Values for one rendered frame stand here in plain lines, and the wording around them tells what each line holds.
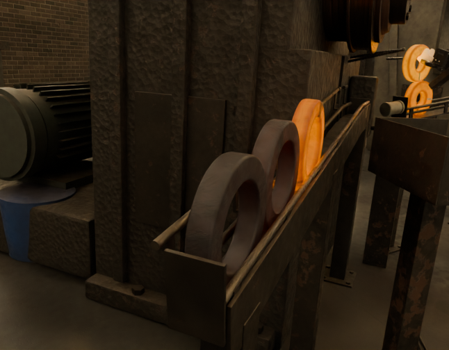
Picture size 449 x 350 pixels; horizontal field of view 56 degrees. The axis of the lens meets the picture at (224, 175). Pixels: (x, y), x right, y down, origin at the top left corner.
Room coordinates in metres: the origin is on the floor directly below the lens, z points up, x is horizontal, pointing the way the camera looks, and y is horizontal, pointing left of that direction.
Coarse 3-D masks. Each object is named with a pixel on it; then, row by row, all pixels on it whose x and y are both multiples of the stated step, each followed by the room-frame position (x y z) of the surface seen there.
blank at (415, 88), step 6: (414, 84) 1.88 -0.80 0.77; (420, 84) 1.88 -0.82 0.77; (426, 84) 1.90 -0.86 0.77; (408, 90) 1.87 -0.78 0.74; (414, 90) 1.86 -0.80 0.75; (420, 90) 1.88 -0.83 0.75; (426, 90) 1.90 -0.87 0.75; (408, 96) 1.86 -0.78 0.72; (414, 96) 1.86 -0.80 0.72; (426, 96) 1.91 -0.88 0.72; (408, 102) 1.86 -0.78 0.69; (414, 102) 1.87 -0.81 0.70; (420, 102) 1.92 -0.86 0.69; (426, 102) 1.91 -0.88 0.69; (420, 108) 1.89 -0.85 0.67; (414, 114) 1.87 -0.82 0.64; (420, 114) 1.89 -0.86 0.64
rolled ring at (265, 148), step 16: (272, 128) 0.63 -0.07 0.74; (288, 128) 0.66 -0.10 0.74; (256, 144) 0.61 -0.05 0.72; (272, 144) 0.60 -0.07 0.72; (288, 144) 0.70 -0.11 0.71; (272, 160) 0.60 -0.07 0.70; (288, 160) 0.72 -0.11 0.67; (272, 176) 0.60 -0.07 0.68; (288, 176) 0.72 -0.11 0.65; (272, 192) 0.71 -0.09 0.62; (288, 192) 0.70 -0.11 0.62; (272, 208) 0.61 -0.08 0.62
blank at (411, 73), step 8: (416, 48) 1.85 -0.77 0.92; (424, 48) 1.88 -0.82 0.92; (408, 56) 1.84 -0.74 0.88; (416, 56) 1.85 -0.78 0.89; (408, 64) 1.83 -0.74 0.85; (408, 72) 1.84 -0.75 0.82; (416, 72) 1.86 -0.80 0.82; (424, 72) 1.89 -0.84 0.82; (408, 80) 1.88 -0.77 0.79; (416, 80) 1.87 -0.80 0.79
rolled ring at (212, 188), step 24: (216, 168) 0.46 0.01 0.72; (240, 168) 0.47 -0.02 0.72; (216, 192) 0.43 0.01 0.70; (240, 192) 0.55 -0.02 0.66; (264, 192) 0.56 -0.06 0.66; (192, 216) 0.43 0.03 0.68; (216, 216) 0.42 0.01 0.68; (240, 216) 0.56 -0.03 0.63; (264, 216) 0.57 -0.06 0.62; (192, 240) 0.42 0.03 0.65; (216, 240) 0.42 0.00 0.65; (240, 240) 0.54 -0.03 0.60; (240, 264) 0.51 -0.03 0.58
